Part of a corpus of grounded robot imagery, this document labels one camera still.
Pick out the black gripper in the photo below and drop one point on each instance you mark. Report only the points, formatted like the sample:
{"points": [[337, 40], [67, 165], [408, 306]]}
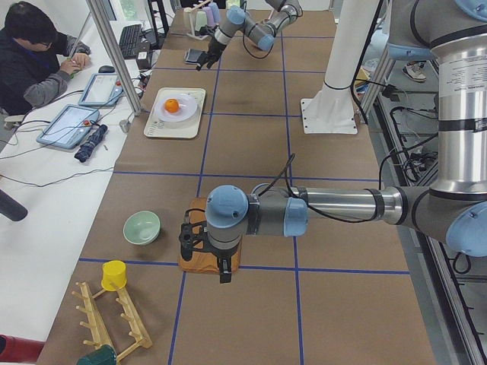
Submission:
{"points": [[213, 46], [221, 255]]}

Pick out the white round plate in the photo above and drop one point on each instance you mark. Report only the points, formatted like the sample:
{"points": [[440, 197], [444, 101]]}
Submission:
{"points": [[188, 107]]}

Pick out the orange fruit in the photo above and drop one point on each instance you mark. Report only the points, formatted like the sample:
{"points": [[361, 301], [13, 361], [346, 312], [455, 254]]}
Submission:
{"points": [[172, 105]]}

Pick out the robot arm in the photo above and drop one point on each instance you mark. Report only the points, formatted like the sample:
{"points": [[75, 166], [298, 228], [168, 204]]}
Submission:
{"points": [[452, 210], [262, 33]]}

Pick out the cream bear tray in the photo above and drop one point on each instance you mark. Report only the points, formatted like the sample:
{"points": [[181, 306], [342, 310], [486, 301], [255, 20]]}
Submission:
{"points": [[188, 128]]}

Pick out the grey folded cloth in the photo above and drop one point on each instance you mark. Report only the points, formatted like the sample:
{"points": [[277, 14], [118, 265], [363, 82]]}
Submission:
{"points": [[192, 55]]}

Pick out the wooden cutting board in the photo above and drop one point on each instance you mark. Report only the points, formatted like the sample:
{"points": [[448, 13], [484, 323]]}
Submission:
{"points": [[204, 262]]}

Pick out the white cup rack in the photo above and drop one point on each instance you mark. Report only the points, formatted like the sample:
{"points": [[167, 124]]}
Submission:
{"points": [[195, 35]]}

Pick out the green cup on rack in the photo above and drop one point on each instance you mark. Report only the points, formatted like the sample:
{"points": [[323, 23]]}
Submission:
{"points": [[200, 20]]}

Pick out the purple cup on rack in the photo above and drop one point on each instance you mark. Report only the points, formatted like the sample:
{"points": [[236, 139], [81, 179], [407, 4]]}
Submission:
{"points": [[212, 13]]}

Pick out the small brown box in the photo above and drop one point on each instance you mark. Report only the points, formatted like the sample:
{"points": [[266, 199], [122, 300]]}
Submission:
{"points": [[143, 60]]}

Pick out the black keyboard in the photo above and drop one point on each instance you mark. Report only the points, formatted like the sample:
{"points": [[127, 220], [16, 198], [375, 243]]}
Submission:
{"points": [[129, 39]]}

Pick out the green ceramic bowl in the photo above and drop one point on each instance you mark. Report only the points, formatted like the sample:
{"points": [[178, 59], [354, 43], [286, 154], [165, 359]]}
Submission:
{"points": [[142, 228]]}

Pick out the black computer mouse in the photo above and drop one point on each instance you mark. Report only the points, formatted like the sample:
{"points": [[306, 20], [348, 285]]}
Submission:
{"points": [[106, 69]]}

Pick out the small metal cup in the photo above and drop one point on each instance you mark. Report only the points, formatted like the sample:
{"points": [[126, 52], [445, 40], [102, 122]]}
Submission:
{"points": [[124, 125]]}

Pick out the teach pendant tablet far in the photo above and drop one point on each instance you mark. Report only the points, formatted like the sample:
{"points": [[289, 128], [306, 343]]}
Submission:
{"points": [[102, 90]]}

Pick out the teach pendant tablet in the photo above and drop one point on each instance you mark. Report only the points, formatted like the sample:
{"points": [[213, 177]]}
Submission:
{"points": [[69, 127], [102, 90]]}

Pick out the yellow plastic cup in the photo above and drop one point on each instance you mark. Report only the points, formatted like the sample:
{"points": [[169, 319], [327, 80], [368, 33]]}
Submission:
{"points": [[113, 275]]}

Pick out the wooden cup rack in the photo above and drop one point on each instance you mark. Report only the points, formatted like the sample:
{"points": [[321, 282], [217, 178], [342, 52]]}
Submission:
{"points": [[113, 320]]}

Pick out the dark green cup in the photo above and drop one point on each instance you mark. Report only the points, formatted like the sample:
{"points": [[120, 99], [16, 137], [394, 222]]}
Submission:
{"points": [[105, 355]]}

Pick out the teach pendant tablet near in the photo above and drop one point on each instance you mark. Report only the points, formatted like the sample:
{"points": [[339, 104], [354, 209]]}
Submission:
{"points": [[69, 127]]}

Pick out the folded dark umbrella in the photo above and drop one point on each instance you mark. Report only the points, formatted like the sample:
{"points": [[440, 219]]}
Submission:
{"points": [[86, 150]]}

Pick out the seated person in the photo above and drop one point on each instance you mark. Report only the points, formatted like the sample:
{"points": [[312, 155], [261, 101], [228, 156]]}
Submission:
{"points": [[37, 61]]}

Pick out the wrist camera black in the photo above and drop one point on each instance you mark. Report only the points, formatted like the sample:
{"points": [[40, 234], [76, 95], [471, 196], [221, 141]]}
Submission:
{"points": [[193, 236], [208, 31]]}

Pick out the aluminium frame post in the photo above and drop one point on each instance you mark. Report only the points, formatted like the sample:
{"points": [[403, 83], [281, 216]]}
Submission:
{"points": [[102, 22]]}

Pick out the white camera pole base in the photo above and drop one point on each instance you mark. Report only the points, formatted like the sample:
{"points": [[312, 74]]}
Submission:
{"points": [[331, 111]]}

